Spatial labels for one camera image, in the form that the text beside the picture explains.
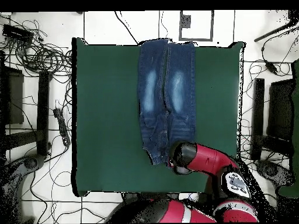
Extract blue denim jeans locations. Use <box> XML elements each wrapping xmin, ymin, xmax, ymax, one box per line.
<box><xmin>137</xmin><ymin>38</ymin><xmax>197</xmax><ymax>167</ymax></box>

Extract dark flat panel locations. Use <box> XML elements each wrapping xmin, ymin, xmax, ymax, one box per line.
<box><xmin>267</xmin><ymin>79</ymin><xmax>295</xmax><ymax>142</ymax></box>
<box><xmin>0</xmin><ymin>66</ymin><xmax>25</xmax><ymax>125</ymax></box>

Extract dark green table cloth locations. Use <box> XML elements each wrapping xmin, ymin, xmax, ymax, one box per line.
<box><xmin>71</xmin><ymin>37</ymin><xmax>246</xmax><ymax>198</ymax></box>

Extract black power strip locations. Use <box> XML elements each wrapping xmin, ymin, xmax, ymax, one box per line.
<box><xmin>53</xmin><ymin>107</ymin><xmax>71</xmax><ymax>148</ymax></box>

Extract black upright bar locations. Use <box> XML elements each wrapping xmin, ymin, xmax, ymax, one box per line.
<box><xmin>36</xmin><ymin>71</ymin><xmax>51</xmax><ymax>156</ymax></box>
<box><xmin>252</xmin><ymin>78</ymin><xmax>266</xmax><ymax>161</ymax></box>

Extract grey floor plate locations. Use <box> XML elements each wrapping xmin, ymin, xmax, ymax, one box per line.
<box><xmin>179</xmin><ymin>14</ymin><xmax>192</xmax><ymax>29</ymax></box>

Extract black stand base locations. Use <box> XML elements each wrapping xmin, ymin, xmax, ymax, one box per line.
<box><xmin>0</xmin><ymin>153</ymin><xmax>46</xmax><ymax>223</ymax></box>
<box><xmin>255</xmin><ymin>159</ymin><xmax>295</xmax><ymax>187</ymax></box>

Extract black slanted crossbar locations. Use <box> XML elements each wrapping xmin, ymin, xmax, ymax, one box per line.
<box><xmin>4</xmin><ymin>129</ymin><xmax>39</xmax><ymax>150</ymax></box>

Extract black power adapter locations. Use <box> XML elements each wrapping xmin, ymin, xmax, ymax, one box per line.
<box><xmin>264</xmin><ymin>59</ymin><xmax>279</xmax><ymax>76</ymax></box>

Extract green cloth sheet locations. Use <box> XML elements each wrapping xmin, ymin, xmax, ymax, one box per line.
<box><xmin>277</xmin><ymin>60</ymin><xmax>299</xmax><ymax>199</ymax></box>

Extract black tripod leg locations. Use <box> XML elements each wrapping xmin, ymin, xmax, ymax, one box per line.
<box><xmin>253</xmin><ymin>10</ymin><xmax>299</xmax><ymax>43</ymax></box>

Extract black box device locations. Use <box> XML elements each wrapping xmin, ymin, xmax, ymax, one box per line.
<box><xmin>2</xmin><ymin>23</ymin><xmax>35</xmax><ymax>43</ymax></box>

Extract black floor cable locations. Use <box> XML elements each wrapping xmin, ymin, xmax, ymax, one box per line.
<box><xmin>113</xmin><ymin>10</ymin><xmax>141</xmax><ymax>46</ymax></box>

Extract grey rectangular floor frame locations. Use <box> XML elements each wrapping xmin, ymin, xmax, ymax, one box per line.
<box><xmin>179</xmin><ymin>10</ymin><xmax>215</xmax><ymax>42</ymax></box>

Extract black cable tangle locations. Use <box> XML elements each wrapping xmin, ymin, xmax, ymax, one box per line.
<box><xmin>0</xmin><ymin>19</ymin><xmax>73</xmax><ymax>78</ymax></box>

